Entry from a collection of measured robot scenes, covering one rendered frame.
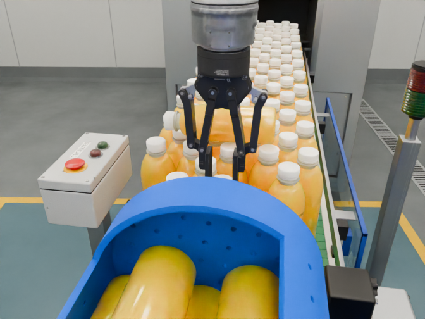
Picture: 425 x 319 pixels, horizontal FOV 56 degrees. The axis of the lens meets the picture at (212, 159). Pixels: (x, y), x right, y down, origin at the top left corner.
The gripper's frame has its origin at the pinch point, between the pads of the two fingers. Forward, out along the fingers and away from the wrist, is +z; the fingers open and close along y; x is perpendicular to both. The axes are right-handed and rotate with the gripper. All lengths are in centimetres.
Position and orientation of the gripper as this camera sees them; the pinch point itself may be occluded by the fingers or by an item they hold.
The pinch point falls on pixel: (222, 170)
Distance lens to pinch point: 65.5
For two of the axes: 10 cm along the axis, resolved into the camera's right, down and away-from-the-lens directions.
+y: 9.9, 0.8, -1.4
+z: 0.0, 8.7, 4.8
